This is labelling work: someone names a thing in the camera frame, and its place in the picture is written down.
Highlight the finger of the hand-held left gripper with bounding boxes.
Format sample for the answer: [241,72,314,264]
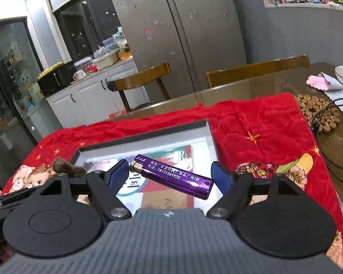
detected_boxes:
[0,187,42,226]

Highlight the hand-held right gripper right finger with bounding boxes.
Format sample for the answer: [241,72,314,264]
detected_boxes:
[207,161,306,220]

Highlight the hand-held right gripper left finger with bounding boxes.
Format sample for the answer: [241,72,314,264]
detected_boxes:
[31,160,132,223]

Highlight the purple lighter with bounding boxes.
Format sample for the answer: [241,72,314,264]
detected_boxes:
[129,154,214,200]

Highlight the shallow grey-framed box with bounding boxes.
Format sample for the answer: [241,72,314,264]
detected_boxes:
[71,119,219,210]

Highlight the brown furry item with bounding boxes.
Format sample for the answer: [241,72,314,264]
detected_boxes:
[51,158,88,179]

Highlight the red printed blanket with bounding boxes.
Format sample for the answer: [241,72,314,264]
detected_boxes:
[1,93,343,269]

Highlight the white kitchen cabinet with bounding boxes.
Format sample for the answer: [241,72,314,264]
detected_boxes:
[46,60,152,129]

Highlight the wooden chair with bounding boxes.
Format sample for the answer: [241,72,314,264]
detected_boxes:
[206,54,311,89]
[107,61,172,112]

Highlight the glass sliding door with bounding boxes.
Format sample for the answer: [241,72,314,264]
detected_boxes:
[0,17,63,189]

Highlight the black microwave oven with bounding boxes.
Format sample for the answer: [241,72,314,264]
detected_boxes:
[37,61,76,97]

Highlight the beige basket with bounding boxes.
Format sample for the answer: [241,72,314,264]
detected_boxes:
[93,50,120,70]

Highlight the wooden bead trivet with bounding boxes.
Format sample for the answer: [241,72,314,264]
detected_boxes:
[294,94,342,133]

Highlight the row of golden balls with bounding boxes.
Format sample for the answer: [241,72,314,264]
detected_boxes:
[37,62,65,79]

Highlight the silver double-door refrigerator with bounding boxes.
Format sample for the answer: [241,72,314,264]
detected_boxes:
[104,0,248,105]

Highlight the pale grey cloth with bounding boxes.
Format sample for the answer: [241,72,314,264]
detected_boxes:
[322,73,343,93]

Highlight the dark window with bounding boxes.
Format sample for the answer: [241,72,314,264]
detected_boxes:
[53,0,123,63]

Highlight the black cable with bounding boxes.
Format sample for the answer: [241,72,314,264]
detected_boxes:
[310,98,343,189]

